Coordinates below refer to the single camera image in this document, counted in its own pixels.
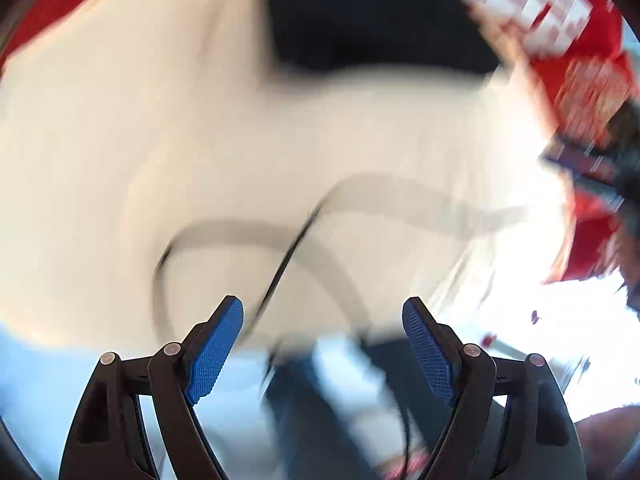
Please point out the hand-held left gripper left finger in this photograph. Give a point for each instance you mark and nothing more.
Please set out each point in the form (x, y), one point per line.
(215, 352)

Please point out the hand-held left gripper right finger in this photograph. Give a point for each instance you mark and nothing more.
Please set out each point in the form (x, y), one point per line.
(430, 355)

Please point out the black pants with patterned waistband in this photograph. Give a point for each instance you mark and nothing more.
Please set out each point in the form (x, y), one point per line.
(370, 15)

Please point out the dark cloth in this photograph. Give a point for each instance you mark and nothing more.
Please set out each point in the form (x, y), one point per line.
(395, 410)

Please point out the light blue cloth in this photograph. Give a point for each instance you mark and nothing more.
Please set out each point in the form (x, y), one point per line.
(240, 425)

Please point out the red printed blanket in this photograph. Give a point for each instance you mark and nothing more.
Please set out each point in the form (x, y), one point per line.
(580, 50)

